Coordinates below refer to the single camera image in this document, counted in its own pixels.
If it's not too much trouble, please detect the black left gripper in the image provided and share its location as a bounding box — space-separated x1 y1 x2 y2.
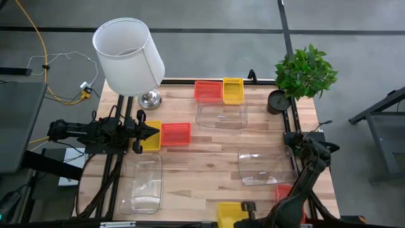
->
125 109 161 155

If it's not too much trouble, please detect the yellow plastic mesh basket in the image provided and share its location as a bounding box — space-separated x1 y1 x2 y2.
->
222 77 246 106
216 202 251 228
140 120 163 152

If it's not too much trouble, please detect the red plastic mesh basket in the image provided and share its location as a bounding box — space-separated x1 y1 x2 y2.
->
193 80 223 104
275 184 307 224
160 122 192 147

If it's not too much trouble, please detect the clear plastic bin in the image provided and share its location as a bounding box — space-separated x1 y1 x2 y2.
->
119 153 164 216
195 98 249 131
237 144 299 186

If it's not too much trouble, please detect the silver lamp base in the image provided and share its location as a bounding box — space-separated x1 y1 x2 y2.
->
137 89 163 111

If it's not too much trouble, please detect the white lamp shade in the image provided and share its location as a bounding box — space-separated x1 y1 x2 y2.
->
92 17 166 98

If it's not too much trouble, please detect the white box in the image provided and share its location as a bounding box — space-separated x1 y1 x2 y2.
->
58 148 87 187

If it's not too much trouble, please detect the black beam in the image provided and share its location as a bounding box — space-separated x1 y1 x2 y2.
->
21 149 84 181

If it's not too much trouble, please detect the black clamp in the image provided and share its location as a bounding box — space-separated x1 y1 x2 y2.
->
247 68 259 84

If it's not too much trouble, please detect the dark plant pot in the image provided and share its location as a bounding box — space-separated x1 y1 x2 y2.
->
266 89 292 115

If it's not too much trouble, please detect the grey desk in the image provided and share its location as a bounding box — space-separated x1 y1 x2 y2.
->
0 81 49 174

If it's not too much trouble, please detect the black power strip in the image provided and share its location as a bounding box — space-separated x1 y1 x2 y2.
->
0 66 33 77

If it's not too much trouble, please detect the black device with green light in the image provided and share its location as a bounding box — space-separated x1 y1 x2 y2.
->
0 189 22 224

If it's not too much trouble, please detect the green leafy plant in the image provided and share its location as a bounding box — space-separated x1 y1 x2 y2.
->
273 43 339 101

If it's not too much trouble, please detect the black aluminium frame rail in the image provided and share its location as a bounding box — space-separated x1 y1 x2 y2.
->
0 218 405 228
94 94 125 219
107 96 134 219
282 109 292 133
160 79 277 86

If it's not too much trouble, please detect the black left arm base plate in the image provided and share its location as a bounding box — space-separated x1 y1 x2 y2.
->
84 139 130 156

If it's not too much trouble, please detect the black diagonal frame brace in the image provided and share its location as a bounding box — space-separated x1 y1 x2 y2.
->
78 160 123 219

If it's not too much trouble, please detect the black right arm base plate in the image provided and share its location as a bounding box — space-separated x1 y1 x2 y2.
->
283 130 327 157

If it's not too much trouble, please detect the silver metal bracket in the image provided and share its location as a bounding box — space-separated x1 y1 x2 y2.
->
100 221 137 228

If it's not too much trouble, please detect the yellow cable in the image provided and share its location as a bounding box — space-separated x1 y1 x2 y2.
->
14 0 86 106
28 135 51 144

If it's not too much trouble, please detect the thin black cable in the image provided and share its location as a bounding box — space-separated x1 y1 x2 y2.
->
308 119 333 134

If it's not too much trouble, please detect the thin white cable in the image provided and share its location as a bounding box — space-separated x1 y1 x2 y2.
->
27 51 99 86

